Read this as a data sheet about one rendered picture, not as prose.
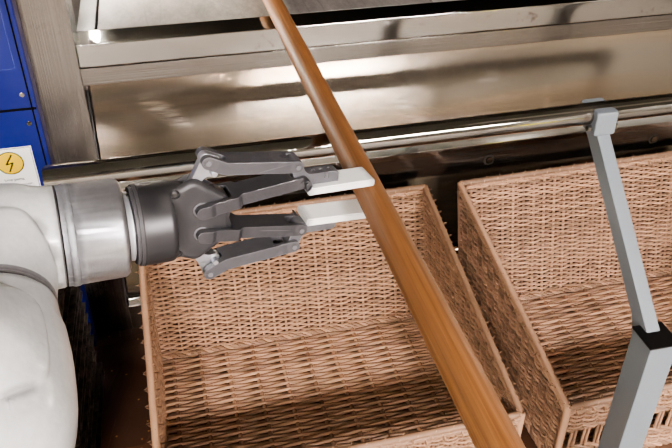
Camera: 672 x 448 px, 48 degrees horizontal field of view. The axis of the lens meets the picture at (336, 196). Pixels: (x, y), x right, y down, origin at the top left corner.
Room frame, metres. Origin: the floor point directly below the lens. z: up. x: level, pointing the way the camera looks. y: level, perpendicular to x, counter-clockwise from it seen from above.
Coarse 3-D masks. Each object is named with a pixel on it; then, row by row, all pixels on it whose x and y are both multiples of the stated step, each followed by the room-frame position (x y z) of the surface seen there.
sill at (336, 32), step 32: (480, 0) 1.30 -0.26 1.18; (512, 0) 1.30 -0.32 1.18; (544, 0) 1.30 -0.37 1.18; (576, 0) 1.30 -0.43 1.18; (608, 0) 1.31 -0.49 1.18; (640, 0) 1.33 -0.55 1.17; (96, 32) 1.15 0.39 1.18; (128, 32) 1.15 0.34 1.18; (160, 32) 1.15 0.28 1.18; (192, 32) 1.15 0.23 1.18; (224, 32) 1.15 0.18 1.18; (256, 32) 1.16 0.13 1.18; (320, 32) 1.19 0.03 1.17; (352, 32) 1.20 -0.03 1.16; (384, 32) 1.21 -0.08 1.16; (416, 32) 1.23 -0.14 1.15; (448, 32) 1.24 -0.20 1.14; (96, 64) 1.10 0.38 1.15
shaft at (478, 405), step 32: (288, 32) 1.05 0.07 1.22; (320, 96) 0.83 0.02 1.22; (352, 160) 0.68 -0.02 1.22; (384, 192) 0.61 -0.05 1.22; (384, 224) 0.56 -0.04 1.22; (384, 256) 0.53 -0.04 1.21; (416, 256) 0.51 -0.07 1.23; (416, 288) 0.47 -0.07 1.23; (416, 320) 0.44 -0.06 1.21; (448, 320) 0.43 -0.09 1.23; (448, 352) 0.40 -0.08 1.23; (448, 384) 0.37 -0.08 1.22; (480, 384) 0.36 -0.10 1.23; (480, 416) 0.34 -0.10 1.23
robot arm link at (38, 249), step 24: (0, 192) 0.51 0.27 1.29; (24, 192) 0.51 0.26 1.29; (48, 192) 0.52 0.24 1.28; (0, 216) 0.48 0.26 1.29; (24, 216) 0.49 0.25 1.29; (48, 216) 0.50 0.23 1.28; (0, 240) 0.46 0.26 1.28; (24, 240) 0.46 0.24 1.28; (48, 240) 0.48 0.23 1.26; (0, 264) 0.43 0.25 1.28; (24, 264) 0.44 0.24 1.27; (48, 264) 0.46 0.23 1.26
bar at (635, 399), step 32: (384, 128) 0.84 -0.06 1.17; (416, 128) 0.84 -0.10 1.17; (448, 128) 0.85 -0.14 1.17; (480, 128) 0.85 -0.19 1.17; (512, 128) 0.86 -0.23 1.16; (544, 128) 0.88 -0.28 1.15; (608, 128) 0.89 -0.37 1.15; (96, 160) 0.76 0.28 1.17; (128, 160) 0.76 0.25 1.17; (160, 160) 0.76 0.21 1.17; (192, 160) 0.77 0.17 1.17; (608, 160) 0.86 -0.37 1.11; (608, 192) 0.84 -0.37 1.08; (640, 256) 0.77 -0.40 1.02; (640, 288) 0.74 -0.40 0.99; (640, 320) 0.72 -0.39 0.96; (640, 352) 0.69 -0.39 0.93; (640, 384) 0.67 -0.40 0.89; (608, 416) 0.71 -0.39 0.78; (640, 416) 0.68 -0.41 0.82
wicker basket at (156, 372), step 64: (448, 256) 1.06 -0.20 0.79; (192, 320) 1.04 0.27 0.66; (256, 320) 1.06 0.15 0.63; (320, 320) 1.08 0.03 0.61; (384, 320) 1.11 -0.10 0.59; (192, 384) 0.94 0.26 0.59; (256, 384) 0.94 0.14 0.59; (320, 384) 0.94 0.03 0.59; (384, 384) 0.94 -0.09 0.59; (512, 384) 0.81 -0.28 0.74
